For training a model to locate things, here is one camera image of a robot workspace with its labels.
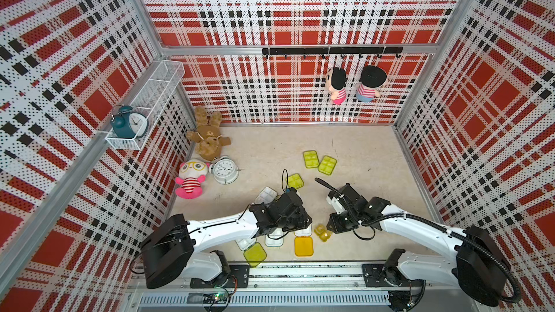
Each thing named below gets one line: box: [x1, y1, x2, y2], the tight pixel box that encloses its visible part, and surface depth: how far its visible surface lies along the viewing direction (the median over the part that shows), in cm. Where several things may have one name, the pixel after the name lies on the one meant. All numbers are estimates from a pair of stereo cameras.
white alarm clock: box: [208, 155, 242, 185], surface depth 100 cm
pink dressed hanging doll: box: [325, 67, 348, 106], surface depth 98 cm
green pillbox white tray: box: [317, 155, 337, 176], surface depth 106 cm
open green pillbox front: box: [243, 241, 267, 268], surface depth 81 cm
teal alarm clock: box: [110, 104, 149, 139], surface depth 64 cm
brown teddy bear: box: [186, 105, 232, 162], surface depth 107 cm
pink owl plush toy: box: [174, 158, 210, 200], surface depth 95 cm
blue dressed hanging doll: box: [354, 65, 387, 103], surface depth 100 cm
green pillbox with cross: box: [287, 173, 305, 190], surface depth 100 cm
